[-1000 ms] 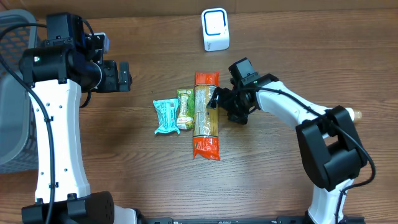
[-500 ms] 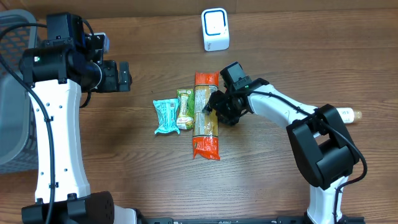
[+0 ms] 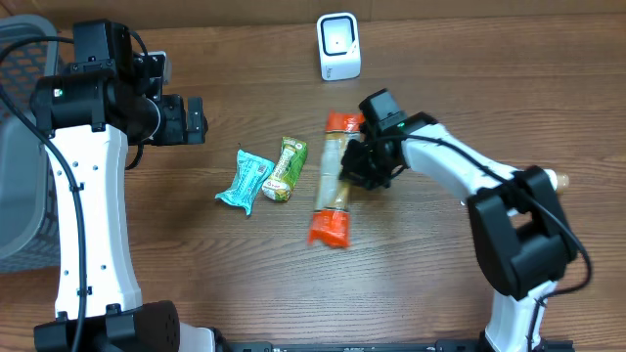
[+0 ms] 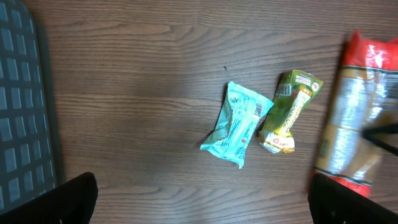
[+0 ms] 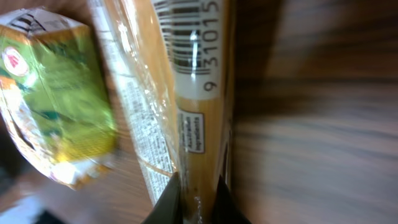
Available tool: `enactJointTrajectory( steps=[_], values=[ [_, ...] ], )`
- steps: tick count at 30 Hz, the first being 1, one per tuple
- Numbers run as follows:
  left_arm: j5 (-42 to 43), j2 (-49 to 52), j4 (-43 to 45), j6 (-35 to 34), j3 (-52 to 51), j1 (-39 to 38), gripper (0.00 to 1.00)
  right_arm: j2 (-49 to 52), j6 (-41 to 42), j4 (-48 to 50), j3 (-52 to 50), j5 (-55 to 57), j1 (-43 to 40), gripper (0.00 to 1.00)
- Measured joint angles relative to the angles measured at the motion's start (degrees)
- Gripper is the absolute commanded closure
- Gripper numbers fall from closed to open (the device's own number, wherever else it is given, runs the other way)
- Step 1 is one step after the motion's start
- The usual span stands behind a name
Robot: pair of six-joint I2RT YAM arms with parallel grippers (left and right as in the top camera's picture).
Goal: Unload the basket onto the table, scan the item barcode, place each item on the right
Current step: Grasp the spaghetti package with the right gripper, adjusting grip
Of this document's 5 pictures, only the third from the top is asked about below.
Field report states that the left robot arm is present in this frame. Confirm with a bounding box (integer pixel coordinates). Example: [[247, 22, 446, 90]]
[[30, 20, 217, 351]]

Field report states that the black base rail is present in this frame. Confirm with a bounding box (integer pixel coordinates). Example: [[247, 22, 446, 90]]
[[214, 339, 576, 352]]

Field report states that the mint green wipes packet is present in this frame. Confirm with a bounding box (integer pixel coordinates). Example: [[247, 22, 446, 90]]
[[214, 150, 275, 216]]

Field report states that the grey plastic shopping basket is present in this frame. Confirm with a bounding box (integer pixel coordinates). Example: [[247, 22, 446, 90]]
[[1, 42, 62, 273]]

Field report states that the orange spaghetti packet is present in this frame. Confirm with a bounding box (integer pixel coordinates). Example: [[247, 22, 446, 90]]
[[307, 111, 365, 248]]

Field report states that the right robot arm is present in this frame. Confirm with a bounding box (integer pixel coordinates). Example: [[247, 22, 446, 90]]
[[340, 89, 580, 351]]

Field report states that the green snack packet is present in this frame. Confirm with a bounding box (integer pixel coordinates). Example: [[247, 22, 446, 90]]
[[261, 137, 308, 201]]

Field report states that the white barcode scanner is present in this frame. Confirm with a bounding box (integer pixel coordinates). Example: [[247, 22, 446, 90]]
[[316, 12, 362, 81]]

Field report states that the white tube gold cap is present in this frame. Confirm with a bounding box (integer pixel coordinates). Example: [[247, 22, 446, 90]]
[[544, 169, 570, 195]]

